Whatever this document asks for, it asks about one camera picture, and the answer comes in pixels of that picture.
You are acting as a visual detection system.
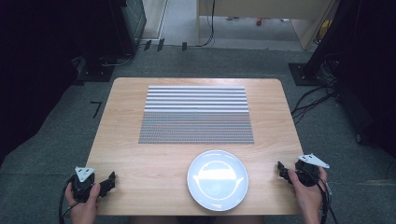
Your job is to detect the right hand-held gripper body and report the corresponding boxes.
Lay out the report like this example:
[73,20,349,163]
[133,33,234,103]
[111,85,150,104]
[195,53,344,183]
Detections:
[293,152,331,188]

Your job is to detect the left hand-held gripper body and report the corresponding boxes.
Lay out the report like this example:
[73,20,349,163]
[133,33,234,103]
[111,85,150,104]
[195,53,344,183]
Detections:
[70,166,103,203]

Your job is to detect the person's left hand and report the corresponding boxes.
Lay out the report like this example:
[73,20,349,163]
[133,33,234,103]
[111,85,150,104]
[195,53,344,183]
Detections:
[64,182,102,224]

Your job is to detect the person's right hand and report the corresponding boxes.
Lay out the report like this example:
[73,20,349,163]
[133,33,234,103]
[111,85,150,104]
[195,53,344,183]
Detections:
[287,167,329,218]

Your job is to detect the white round plate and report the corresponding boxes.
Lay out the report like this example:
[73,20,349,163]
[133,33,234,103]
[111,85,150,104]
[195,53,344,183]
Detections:
[186,149,250,213]

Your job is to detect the black angled floor tape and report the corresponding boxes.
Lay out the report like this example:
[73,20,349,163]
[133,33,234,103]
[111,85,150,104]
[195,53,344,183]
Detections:
[90,100,103,119]

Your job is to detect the black stand base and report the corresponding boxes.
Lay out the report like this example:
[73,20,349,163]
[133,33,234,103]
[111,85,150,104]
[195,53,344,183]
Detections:
[77,55,117,83]
[288,62,326,87]

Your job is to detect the grey striped placemat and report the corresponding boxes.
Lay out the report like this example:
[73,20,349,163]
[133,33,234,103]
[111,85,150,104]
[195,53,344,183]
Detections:
[137,85,255,145]

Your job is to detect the black curtain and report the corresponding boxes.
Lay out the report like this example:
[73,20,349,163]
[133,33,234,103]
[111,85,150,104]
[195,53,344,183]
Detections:
[306,0,396,158]
[0,0,132,166]

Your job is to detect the yellow object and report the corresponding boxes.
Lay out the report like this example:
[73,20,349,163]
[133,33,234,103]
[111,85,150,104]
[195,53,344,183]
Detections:
[317,19,332,43]

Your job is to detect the dark cabinet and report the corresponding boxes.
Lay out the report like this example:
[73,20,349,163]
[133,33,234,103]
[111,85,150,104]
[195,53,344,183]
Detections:
[120,0,148,56]

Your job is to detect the light wooden desk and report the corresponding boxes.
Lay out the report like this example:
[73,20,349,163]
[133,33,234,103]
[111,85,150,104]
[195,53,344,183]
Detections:
[195,0,339,51]

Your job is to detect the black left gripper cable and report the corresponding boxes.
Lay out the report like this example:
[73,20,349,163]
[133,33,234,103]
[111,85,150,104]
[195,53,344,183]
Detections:
[58,176,79,224]

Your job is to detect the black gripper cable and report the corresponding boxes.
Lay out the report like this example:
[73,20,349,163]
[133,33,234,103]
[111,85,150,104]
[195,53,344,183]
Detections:
[301,169,340,224]
[58,176,79,224]

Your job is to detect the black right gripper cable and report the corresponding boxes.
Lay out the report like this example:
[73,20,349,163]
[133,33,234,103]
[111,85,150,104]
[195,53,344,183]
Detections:
[301,169,340,224]

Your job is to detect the bundle of black floor cables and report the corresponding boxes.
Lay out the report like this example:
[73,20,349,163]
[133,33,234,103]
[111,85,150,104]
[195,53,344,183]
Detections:
[290,52,342,126]

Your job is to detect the black hanging cable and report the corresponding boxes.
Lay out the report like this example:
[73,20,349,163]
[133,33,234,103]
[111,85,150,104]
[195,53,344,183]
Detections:
[196,0,217,49]

